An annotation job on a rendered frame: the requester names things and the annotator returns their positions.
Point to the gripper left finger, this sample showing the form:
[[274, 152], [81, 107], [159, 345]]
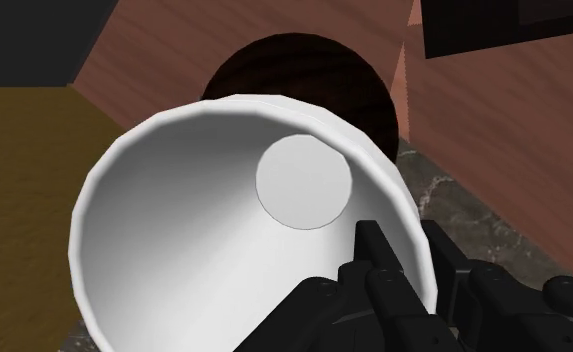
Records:
[[378, 302]]

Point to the dark brown round bowl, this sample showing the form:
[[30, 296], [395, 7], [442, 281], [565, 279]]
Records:
[[310, 68]]

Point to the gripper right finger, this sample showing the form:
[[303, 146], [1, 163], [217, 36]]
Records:
[[500, 312]]

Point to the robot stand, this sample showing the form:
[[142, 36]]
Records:
[[490, 24]]

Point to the white cup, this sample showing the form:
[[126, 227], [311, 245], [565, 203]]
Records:
[[169, 219]]

